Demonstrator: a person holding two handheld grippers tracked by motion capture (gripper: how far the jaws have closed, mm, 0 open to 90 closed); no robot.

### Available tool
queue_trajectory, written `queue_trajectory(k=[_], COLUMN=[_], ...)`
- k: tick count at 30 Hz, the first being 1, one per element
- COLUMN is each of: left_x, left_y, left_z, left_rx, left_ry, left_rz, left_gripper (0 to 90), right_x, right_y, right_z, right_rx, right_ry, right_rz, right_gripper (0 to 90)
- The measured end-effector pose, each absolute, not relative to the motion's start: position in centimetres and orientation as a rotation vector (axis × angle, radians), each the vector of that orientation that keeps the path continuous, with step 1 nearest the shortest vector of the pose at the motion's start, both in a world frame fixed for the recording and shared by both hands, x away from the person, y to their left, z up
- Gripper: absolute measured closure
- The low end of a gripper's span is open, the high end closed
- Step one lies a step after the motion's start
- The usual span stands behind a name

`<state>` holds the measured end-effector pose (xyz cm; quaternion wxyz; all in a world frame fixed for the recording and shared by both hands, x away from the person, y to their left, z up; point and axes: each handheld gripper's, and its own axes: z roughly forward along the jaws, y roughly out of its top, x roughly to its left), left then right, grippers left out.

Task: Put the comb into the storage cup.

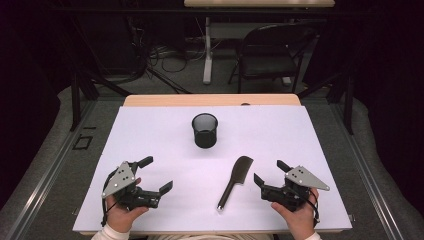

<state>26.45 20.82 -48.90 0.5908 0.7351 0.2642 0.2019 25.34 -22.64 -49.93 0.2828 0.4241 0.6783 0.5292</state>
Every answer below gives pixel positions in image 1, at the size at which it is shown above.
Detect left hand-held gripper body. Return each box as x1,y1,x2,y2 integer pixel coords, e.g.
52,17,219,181
101,160,163,212

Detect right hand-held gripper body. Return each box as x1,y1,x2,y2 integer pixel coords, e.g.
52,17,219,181
260,165,331,213

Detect black mesh pen holder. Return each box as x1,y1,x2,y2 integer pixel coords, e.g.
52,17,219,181
191,112,219,150

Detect person's left hand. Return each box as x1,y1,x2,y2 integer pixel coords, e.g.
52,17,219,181
105,177,150,234

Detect person's right hand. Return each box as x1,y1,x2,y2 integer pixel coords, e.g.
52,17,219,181
270,188,320,240

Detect white board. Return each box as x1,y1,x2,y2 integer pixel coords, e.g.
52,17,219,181
72,105,353,234

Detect wooden table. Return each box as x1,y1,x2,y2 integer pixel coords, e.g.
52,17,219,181
79,93,344,236

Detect black metal stand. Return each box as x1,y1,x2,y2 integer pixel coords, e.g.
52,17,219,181
69,16,133,132
296,66,355,136

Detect black folding chair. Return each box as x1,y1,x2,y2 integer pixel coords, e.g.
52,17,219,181
227,22,318,94

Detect white-legged desk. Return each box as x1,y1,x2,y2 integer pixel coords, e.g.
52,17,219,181
183,0,336,86

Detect dark curtain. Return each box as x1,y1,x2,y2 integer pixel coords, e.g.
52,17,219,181
333,0,424,214
0,0,73,208

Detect black metal crossbar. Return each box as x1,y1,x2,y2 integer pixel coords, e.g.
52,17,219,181
49,7,371,16

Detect right hand-held gripper black cable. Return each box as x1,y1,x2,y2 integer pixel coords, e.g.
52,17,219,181
286,184,322,228

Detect hand-held gripper black cable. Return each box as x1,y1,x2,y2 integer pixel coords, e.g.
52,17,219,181
100,168,118,228
286,184,322,228

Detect left hand-held gripper black cable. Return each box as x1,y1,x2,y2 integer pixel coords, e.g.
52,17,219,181
100,168,118,228

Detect metal floor rail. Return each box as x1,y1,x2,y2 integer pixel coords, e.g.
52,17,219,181
4,99,98,240
328,99,406,240

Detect bundle of floor cables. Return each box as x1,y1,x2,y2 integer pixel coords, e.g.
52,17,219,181
126,16,208,84

